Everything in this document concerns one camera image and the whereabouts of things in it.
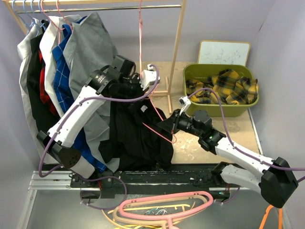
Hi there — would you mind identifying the blue checked shirt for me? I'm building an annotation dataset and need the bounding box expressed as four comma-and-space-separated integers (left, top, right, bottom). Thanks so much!
52, 24, 107, 172

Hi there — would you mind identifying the yellow plaid shirt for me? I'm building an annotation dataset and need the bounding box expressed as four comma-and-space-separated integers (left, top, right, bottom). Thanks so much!
186, 69, 259, 105

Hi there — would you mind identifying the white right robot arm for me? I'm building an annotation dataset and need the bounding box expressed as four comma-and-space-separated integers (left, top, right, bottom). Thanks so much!
158, 109, 298, 208

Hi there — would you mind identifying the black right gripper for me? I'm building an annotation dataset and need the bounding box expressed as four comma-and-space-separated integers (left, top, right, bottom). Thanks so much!
158, 109, 203, 137

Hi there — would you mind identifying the small whiteboard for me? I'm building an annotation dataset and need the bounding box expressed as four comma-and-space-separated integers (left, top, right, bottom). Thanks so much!
197, 40, 251, 66

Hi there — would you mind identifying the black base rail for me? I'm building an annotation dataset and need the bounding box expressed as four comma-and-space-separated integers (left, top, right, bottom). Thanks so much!
69, 164, 237, 199

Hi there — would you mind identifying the yellow plastic hanger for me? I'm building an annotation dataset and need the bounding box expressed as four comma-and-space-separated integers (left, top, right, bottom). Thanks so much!
115, 224, 162, 229

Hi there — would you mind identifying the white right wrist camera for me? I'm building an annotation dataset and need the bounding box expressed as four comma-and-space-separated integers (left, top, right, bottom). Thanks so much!
178, 96, 191, 115

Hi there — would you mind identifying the pink hanger on rack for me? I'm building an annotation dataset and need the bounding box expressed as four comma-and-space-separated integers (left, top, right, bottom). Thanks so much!
139, 0, 142, 77

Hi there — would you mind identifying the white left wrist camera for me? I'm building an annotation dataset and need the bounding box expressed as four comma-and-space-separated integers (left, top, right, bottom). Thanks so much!
139, 64, 160, 91

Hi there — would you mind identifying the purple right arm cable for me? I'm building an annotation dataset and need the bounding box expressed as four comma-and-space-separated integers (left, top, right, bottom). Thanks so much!
187, 87, 305, 183

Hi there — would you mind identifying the wooden clothes rack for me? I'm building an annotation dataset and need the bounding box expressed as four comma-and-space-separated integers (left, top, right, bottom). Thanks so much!
2, 0, 186, 114

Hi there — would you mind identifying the white shirt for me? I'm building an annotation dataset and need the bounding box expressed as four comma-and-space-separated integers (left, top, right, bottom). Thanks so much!
39, 14, 81, 115

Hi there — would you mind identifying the pink plastic hanger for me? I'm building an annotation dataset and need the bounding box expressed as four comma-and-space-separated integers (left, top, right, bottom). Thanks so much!
118, 190, 214, 229

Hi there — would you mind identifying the orange plastic hanger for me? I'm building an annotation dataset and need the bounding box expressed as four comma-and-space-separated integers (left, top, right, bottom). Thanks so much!
258, 205, 284, 229

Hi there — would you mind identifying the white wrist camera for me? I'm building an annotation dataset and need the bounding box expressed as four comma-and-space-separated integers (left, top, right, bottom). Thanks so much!
139, 64, 160, 91
178, 96, 191, 115

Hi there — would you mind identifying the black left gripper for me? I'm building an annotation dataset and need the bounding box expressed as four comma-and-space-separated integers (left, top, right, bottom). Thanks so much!
118, 74, 149, 105

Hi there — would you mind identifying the light grey shirt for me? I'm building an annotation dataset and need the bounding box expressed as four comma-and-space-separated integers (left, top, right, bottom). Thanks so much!
17, 23, 42, 148

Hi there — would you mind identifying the red black plaid shirt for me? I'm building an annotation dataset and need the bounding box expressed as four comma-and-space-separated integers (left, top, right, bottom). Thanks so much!
38, 50, 58, 115

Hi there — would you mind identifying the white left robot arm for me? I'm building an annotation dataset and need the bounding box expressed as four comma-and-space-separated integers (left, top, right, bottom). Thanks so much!
37, 55, 143, 187

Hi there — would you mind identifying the blue wire hanger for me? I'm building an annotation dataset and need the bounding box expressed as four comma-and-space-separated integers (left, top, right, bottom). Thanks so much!
10, 0, 46, 36

